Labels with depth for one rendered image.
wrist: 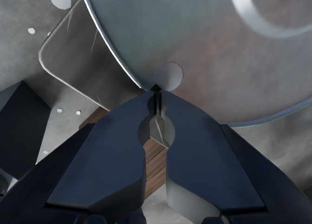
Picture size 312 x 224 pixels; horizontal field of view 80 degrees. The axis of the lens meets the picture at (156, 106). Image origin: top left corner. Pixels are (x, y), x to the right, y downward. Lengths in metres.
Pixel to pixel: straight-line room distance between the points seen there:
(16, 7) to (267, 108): 0.88
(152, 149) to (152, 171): 0.14
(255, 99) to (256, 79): 0.02
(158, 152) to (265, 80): 0.68
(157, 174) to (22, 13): 0.85
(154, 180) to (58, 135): 0.56
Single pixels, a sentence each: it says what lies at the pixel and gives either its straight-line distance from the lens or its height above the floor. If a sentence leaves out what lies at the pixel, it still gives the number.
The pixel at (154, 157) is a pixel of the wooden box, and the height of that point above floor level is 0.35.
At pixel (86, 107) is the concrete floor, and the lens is 1.04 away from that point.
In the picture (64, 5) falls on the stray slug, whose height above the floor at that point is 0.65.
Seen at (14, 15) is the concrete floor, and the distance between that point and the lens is 0.94.
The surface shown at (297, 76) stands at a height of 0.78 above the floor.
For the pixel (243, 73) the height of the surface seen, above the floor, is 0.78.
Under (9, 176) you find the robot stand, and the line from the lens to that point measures 0.68.
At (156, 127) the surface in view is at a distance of 0.15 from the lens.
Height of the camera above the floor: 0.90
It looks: 54 degrees down
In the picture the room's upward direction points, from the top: 149 degrees clockwise
